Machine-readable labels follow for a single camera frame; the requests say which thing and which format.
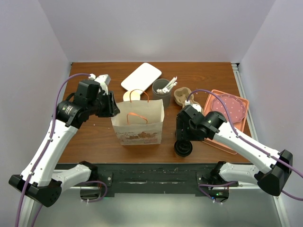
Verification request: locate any salmon pink tray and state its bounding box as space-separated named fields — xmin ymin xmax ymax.
xmin=201 ymin=89 xmax=250 ymax=155

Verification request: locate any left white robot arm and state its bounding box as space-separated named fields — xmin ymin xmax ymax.
xmin=9 ymin=78 xmax=120 ymax=207

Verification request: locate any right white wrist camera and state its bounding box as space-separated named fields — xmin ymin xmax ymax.
xmin=185 ymin=101 xmax=204 ymax=114

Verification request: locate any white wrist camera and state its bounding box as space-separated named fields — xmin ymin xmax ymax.
xmin=89 ymin=74 xmax=111 ymax=95
xmin=185 ymin=101 xmax=204 ymax=114

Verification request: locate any grey cylindrical holder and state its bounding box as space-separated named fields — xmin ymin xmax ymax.
xmin=152 ymin=79 xmax=171 ymax=109

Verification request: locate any white oblong tray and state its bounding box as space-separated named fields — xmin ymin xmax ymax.
xmin=121 ymin=62 xmax=162 ymax=95

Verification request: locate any stack of paper cups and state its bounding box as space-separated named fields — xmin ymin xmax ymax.
xmin=123 ymin=90 xmax=141 ymax=102

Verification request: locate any beige paper takeout bag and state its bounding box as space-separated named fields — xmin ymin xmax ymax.
xmin=111 ymin=97 xmax=165 ymax=146

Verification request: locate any brown paper coffee cup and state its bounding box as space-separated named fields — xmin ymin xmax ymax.
xmin=173 ymin=140 xmax=193 ymax=157

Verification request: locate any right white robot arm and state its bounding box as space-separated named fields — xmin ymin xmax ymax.
xmin=174 ymin=105 xmax=293 ymax=196

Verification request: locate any purple cable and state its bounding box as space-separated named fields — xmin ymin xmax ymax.
xmin=187 ymin=89 xmax=303 ymax=201
xmin=14 ymin=73 xmax=95 ymax=227

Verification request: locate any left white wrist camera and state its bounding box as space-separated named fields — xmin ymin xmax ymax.
xmin=89 ymin=74 xmax=111 ymax=95

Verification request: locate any pink dotted plate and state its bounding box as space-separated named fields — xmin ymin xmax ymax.
xmin=211 ymin=93 xmax=249 ymax=123

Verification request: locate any black coffee cup lid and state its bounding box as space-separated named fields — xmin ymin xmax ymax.
xmin=173 ymin=140 xmax=193 ymax=156

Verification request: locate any cardboard cup carrier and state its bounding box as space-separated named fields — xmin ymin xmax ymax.
xmin=173 ymin=87 xmax=198 ymax=108

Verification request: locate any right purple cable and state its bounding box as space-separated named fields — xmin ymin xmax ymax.
xmin=187 ymin=89 xmax=303 ymax=201

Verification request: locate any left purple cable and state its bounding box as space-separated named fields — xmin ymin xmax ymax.
xmin=14 ymin=73 xmax=95 ymax=227

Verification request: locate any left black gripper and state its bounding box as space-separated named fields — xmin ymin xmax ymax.
xmin=88 ymin=90 xmax=120 ymax=117

